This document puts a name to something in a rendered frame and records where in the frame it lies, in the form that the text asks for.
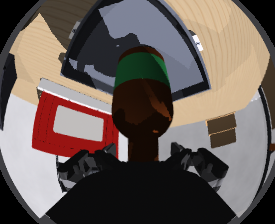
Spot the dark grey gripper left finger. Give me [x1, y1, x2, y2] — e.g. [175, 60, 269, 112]
[57, 143, 132, 192]

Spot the brown bottle with green label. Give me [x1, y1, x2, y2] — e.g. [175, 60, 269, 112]
[111, 46, 174, 162]

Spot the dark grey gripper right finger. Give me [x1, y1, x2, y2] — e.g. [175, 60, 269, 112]
[154, 142, 229, 192]

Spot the red divided crate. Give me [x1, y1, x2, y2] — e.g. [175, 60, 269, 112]
[32, 91, 119, 159]

